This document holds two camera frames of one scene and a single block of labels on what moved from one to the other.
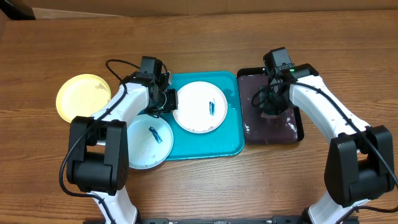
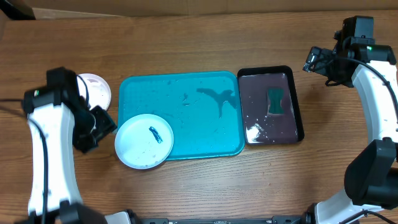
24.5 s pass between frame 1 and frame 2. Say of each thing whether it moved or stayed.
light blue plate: stayed
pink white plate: moved
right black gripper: moved
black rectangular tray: stayed
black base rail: stayed
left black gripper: moved
